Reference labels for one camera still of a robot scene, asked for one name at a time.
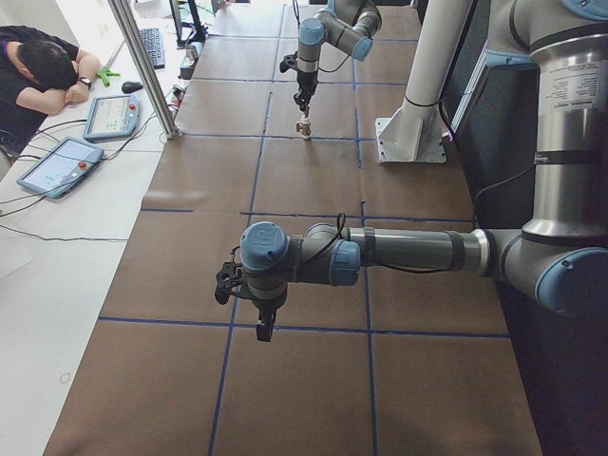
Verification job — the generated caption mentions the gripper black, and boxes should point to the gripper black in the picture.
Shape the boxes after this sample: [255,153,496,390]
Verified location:
[294,71,316,113]
[252,293,286,340]

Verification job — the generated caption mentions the brass valve white PPR ends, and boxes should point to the brass valve white PPR ends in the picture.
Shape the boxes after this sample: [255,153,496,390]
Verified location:
[295,118,312,141]

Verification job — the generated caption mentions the chrome tee pipe fitting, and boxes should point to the chrome tee pipe fitting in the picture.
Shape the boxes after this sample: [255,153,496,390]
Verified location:
[300,104,310,122]

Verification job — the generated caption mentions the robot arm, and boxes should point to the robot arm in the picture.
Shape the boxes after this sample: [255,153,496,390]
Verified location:
[279,1,382,115]
[217,1,607,342]

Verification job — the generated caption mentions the steel cylinder weight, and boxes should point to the steel cylinder weight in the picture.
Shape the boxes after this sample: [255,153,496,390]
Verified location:
[185,43,200,61]

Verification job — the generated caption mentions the orange black connector strip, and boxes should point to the orange black connector strip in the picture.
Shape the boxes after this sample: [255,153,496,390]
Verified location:
[171,85,185,105]

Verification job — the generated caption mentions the black keyboard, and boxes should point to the black keyboard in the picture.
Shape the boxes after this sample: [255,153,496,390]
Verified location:
[139,28,165,69]

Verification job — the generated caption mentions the black computer mouse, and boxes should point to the black computer mouse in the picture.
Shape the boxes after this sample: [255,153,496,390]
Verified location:
[121,81,143,94]

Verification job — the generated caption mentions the far teach pendant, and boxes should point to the far teach pendant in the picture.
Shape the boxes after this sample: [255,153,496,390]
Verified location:
[83,93,140,143]

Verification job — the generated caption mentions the teach pendant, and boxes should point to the teach pendant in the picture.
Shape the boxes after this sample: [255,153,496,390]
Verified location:
[83,93,140,143]
[16,137,105,199]

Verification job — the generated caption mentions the green plastic clamp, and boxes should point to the green plastic clamp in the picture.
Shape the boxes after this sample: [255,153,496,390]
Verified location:
[96,66,121,87]

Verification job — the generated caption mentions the near teach pendant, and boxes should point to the near teach pendant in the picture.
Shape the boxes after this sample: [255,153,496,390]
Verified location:
[16,137,105,199]

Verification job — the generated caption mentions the seated person black shirt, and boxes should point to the seated person black shirt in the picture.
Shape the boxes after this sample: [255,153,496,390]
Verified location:
[1,26,101,159]

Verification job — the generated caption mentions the white pedestal column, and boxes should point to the white pedestal column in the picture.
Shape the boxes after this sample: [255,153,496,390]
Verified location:
[376,0,473,163]

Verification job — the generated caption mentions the aluminium frame post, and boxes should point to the aluminium frame post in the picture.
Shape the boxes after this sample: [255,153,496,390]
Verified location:
[108,0,179,140]

